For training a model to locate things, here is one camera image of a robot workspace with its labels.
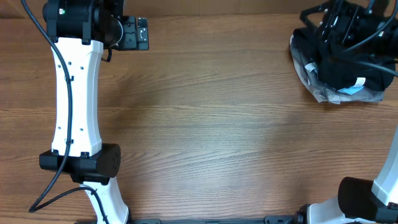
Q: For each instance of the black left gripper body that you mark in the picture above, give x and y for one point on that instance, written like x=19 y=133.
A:
x=125 y=36

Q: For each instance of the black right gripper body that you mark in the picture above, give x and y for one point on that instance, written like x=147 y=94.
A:
x=359 y=25

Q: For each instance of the black t-shirt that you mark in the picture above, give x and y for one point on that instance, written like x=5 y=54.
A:
x=339 y=70

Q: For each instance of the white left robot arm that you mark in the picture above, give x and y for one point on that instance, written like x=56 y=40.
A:
x=82 y=34

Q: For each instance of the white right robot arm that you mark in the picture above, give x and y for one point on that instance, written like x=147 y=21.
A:
x=346 y=52

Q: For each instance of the black folded garment on pile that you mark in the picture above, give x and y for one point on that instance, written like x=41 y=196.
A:
x=305 y=47

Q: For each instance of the light blue folded garment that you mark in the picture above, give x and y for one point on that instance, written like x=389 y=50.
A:
x=351 y=90

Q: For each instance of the grey folded garment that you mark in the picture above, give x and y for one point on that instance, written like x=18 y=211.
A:
x=365 y=95

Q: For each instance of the beige folded garment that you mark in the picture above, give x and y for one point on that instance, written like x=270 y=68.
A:
x=307 y=75

